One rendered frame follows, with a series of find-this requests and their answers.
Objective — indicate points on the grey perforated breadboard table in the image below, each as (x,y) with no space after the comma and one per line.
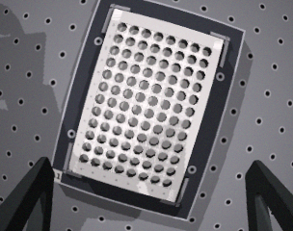
(40,43)

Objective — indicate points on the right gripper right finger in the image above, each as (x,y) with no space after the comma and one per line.
(263,190)

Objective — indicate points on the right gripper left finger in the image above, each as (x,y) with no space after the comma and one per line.
(30,200)

